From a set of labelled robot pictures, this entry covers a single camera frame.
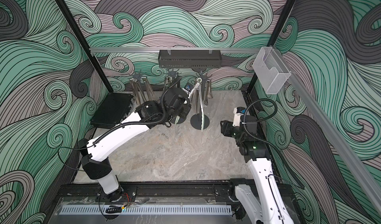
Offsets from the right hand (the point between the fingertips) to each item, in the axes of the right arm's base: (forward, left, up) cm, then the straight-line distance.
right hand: (224, 122), depth 74 cm
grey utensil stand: (+17, +13, -22) cm, 31 cm away
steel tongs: (+16, +46, +9) cm, 50 cm away
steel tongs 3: (+14, +8, +9) cm, 18 cm away
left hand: (+5, +19, +13) cm, 23 cm away
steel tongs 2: (+17, +40, +10) cm, 45 cm away
